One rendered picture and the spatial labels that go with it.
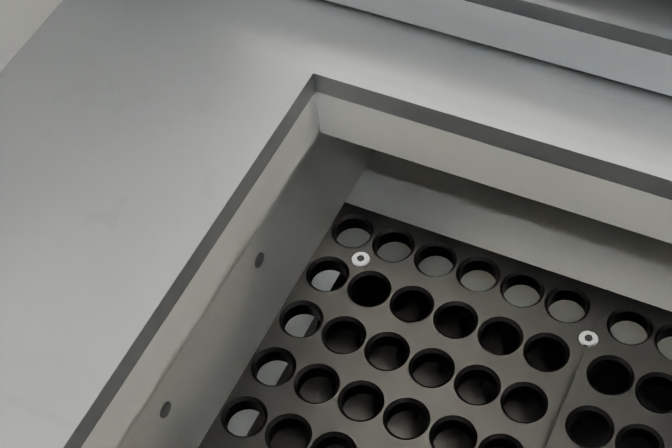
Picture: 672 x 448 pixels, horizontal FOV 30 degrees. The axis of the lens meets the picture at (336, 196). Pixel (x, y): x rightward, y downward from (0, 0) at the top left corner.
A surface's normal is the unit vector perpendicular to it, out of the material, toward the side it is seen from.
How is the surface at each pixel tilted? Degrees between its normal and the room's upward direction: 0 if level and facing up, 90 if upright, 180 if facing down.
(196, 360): 90
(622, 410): 0
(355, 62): 0
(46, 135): 0
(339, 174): 90
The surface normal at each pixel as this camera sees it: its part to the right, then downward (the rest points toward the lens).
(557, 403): -0.07, -0.62
